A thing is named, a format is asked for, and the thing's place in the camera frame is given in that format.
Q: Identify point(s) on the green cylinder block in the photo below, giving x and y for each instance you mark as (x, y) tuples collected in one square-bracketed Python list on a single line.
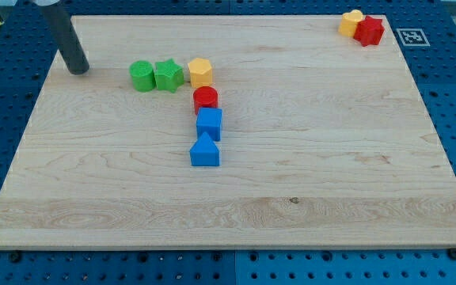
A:
[(142, 76)]

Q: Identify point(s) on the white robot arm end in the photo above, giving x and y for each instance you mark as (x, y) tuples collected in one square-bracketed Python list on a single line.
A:
[(8, 3)]

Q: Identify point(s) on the green star block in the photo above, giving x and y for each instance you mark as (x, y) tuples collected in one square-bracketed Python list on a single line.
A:
[(168, 75)]

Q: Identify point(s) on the red star block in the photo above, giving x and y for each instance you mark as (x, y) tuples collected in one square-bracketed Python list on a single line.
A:
[(369, 31)]

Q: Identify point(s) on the light wooden board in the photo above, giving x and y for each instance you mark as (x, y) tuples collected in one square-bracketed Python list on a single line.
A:
[(325, 144)]

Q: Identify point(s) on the blue triangle block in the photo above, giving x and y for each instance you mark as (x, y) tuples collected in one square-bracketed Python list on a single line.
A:
[(204, 152)]

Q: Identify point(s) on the blue cube block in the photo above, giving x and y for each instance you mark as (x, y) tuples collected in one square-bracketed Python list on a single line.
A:
[(209, 120)]

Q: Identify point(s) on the red cylinder block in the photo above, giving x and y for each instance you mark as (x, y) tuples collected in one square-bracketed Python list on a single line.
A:
[(205, 97)]

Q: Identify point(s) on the yellow hexagon block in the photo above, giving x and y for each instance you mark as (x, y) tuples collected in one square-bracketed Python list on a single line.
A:
[(201, 72)]

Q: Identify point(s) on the yellow heart block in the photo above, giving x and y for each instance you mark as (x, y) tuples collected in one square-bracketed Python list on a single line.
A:
[(349, 22)]

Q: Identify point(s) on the white fiducial marker tag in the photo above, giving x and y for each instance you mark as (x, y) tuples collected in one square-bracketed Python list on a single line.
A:
[(412, 37)]

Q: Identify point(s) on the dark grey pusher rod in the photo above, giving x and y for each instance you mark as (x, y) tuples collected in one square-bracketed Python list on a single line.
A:
[(66, 38)]

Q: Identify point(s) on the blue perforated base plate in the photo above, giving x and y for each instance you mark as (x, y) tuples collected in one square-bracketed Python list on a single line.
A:
[(26, 49)]

